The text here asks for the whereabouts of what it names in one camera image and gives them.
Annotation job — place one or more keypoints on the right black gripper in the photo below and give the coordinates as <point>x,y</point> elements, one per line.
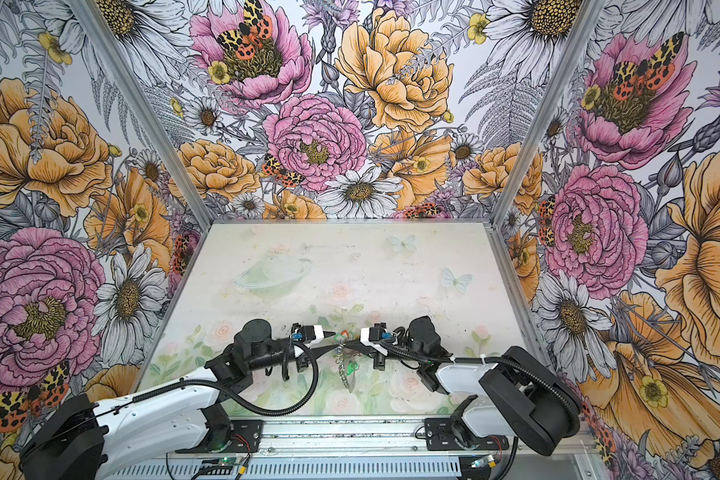
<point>356,346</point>

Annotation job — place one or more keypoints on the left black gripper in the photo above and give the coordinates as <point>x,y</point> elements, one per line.
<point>303,361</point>

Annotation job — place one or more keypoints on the large metal keyring with keys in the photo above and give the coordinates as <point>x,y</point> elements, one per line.
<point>344,359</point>

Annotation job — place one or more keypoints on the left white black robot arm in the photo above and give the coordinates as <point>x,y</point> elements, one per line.
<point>88,439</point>

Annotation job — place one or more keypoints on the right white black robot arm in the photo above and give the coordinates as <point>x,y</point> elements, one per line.
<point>513,394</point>

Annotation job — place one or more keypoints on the green circuit board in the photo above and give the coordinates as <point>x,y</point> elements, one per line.
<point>237,470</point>

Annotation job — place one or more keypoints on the white vented panel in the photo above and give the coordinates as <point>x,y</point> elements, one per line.
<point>427,467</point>

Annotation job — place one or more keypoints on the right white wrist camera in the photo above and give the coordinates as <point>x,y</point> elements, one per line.
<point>373,336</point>

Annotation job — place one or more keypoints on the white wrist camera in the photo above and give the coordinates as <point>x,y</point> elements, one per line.
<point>373,336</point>
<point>309,335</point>

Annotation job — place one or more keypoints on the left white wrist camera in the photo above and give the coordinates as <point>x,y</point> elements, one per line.
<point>309,335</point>

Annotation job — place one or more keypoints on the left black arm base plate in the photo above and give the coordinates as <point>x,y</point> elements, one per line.
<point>238,436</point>

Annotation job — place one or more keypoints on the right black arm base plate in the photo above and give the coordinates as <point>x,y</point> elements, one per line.
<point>442,434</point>

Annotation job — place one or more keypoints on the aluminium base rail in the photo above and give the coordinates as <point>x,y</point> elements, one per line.
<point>348,433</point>

